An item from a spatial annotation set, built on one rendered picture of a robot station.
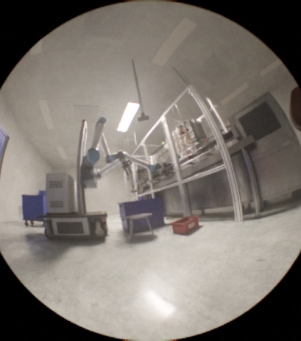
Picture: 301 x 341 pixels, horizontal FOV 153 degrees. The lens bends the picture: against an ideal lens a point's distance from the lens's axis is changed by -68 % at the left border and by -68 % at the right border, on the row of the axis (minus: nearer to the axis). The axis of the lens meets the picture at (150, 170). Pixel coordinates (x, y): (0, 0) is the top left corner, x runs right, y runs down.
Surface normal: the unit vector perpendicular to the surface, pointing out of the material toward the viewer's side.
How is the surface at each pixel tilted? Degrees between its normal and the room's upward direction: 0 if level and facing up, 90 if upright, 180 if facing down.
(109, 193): 90
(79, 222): 90
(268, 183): 90
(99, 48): 180
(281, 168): 90
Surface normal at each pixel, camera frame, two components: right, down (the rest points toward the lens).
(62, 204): 0.38, -0.30
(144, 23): 0.16, 0.95
